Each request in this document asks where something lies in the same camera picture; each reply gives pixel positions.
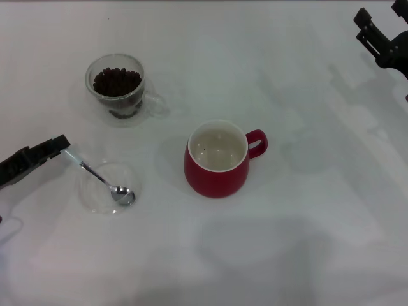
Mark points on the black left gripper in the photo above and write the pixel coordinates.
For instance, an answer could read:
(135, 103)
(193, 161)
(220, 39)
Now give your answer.
(12, 170)

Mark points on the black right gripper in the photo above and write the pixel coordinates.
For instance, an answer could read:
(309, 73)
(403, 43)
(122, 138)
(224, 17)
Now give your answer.
(396, 51)

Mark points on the red mug with white inside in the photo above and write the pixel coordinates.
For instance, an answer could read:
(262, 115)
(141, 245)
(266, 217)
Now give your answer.
(216, 185)

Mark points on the double-walled clear glass cup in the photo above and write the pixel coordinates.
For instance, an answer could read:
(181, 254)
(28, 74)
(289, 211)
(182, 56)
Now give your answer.
(105, 118)

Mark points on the pile of coffee beans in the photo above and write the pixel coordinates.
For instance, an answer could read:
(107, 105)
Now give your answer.
(116, 83)

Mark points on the shallow clear glass dish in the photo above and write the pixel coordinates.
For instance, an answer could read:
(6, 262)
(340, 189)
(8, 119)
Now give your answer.
(95, 199)

